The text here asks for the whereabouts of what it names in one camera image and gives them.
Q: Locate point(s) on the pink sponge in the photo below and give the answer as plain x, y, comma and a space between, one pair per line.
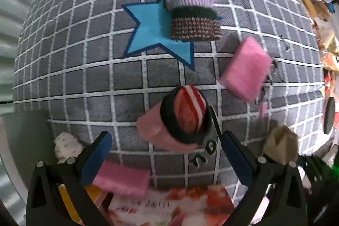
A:
246, 69
124, 179

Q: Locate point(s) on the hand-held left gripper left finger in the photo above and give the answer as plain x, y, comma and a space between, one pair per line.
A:
96, 159

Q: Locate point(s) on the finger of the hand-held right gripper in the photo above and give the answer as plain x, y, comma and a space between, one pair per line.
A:
311, 167

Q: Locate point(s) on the beige sock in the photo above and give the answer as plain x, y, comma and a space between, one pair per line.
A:
280, 141

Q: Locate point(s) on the small white plush toy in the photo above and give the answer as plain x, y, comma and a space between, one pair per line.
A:
66, 144

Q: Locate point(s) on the grey checked blanket with stars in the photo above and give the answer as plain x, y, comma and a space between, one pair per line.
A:
79, 43

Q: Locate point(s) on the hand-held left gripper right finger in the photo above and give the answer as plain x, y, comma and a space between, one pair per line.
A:
238, 159

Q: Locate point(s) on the pink black sock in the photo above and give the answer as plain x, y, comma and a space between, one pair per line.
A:
185, 114

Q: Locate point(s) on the pile of snack packets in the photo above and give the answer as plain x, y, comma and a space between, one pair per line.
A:
325, 38

